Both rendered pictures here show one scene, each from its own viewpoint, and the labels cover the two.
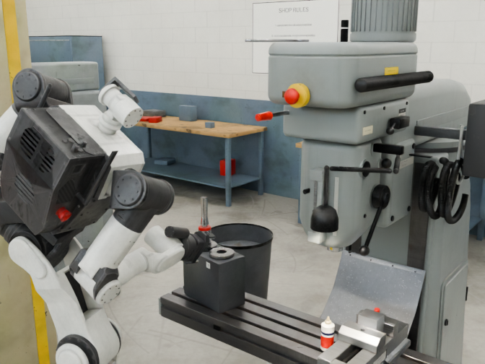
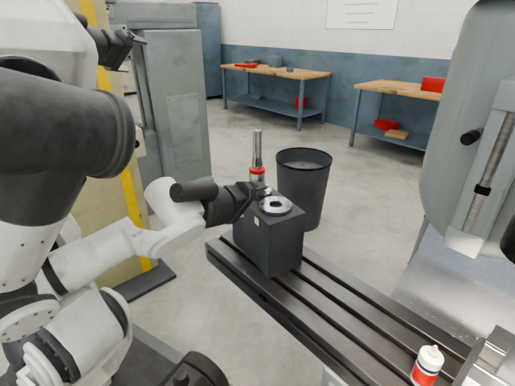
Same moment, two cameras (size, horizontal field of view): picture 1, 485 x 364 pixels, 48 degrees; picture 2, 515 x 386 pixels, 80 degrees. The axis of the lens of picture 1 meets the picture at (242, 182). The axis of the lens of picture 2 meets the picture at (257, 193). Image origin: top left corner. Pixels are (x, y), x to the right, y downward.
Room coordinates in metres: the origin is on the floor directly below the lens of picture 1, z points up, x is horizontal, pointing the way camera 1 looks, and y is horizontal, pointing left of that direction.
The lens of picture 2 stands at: (1.10, 0.00, 1.60)
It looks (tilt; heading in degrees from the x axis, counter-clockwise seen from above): 29 degrees down; 10
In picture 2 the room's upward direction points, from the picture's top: straight up
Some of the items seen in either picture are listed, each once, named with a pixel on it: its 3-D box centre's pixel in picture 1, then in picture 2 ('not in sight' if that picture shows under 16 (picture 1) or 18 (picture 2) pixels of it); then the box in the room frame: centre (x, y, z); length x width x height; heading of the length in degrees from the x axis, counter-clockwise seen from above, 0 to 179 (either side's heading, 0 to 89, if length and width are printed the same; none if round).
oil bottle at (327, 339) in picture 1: (327, 332); (428, 364); (1.51, -0.26, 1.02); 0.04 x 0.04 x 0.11
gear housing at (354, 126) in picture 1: (348, 116); not in sight; (1.59, -0.31, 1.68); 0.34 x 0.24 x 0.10; 142
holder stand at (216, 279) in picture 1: (213, 273); (265, 225); (1.86, 0.11, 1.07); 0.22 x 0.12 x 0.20; 40
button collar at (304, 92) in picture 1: (297, 95); not in sight; (1.37, -0.14, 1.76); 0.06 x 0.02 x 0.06; 52
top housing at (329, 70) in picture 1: (345, 71); not in sight; (1.57, -0.29, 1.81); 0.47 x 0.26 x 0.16; 142
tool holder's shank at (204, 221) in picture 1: (204, 211); (257, 149); (1.89, 0.14, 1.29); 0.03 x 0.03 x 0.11
